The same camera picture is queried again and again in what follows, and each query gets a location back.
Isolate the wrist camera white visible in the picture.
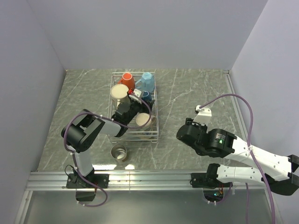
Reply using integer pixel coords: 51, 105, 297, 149
193, 105, 212, 126
128, 89, 143, 100

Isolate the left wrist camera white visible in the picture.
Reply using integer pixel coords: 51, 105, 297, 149
128, 89, 143, 100

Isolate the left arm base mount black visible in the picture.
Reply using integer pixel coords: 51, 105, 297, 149
64, 165, 109, 203

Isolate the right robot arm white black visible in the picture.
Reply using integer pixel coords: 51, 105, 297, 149
176, 118, 299, 196

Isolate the beige patterned mug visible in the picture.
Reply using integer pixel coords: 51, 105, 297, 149
136, 113, 157, 139

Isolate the light blue mug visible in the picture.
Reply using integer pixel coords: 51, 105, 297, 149
135, 72, 155, 92

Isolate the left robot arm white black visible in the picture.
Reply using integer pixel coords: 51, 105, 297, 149
61, 99, 155, 188

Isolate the aluminium mounting rail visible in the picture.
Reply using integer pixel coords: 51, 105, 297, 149
15, 170, 271, 224

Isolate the orange mug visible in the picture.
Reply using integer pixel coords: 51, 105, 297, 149
118, 72, 135, 90

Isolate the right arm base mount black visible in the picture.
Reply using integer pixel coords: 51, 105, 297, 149
186, 172, 234, 203

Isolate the dark blue faceted mug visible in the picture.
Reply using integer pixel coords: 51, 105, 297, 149
142, 91, 152, 101

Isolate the stainless steel cup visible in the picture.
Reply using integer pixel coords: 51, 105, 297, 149
110, 144, 128, 163

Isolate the green interior floral mug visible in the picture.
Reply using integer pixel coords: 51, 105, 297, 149
110, 84, 130, 109

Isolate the white wire dish rack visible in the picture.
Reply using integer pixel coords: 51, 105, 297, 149
108, 72, 159, 143

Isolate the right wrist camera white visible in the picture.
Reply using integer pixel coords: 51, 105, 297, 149
193, 105, 212, 126

